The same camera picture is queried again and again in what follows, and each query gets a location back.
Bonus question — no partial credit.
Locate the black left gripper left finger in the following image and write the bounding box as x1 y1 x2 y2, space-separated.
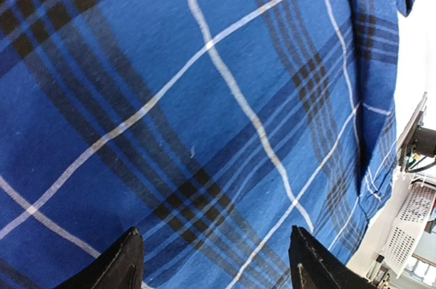
57 226 144 289

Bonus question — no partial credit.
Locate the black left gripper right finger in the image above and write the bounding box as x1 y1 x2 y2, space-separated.
288 226 374 289

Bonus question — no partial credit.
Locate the dark blue plaid shirt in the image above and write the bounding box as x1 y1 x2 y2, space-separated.
1 0 415 288

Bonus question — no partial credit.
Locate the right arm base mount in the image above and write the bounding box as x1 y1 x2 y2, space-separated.
397 91 435 174

